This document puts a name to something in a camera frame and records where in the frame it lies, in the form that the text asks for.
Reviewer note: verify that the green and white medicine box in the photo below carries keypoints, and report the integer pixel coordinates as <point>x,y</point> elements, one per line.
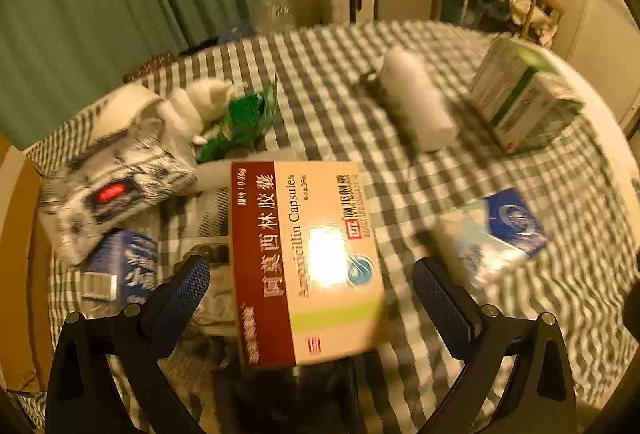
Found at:
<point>520,89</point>

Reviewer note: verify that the green curtain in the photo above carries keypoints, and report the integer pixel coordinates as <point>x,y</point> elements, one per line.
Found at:
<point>100,4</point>

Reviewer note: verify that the red and cream medicine box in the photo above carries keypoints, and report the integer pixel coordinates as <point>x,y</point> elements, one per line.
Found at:
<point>300,224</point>

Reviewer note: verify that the large clear water bottle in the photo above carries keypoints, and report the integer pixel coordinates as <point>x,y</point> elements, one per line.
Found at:
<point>272,9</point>

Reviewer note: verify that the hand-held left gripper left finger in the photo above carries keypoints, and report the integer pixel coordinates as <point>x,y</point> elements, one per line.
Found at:
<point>192,281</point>

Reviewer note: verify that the black and white tissue box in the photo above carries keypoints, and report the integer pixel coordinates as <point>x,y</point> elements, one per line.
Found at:
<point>115,184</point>

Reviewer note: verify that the checked cloth covered desktop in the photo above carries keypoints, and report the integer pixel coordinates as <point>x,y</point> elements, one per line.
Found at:
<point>325,104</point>

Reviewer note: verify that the dark blue medicine box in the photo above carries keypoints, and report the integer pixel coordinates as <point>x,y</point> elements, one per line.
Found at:
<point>125,264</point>

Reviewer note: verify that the brown cardboard box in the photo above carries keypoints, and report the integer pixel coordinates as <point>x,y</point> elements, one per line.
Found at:
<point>20,264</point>

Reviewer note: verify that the blue and white medicine box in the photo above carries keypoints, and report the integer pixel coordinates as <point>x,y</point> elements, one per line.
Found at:
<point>495,234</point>

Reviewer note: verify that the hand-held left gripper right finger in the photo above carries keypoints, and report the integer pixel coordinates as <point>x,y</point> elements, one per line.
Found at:
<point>442,314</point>

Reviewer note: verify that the white tape roll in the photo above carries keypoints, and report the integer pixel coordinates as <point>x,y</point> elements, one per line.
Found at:
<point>122,107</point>

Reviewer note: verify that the green snack packet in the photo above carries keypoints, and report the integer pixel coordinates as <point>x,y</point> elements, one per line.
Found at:
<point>240,119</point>

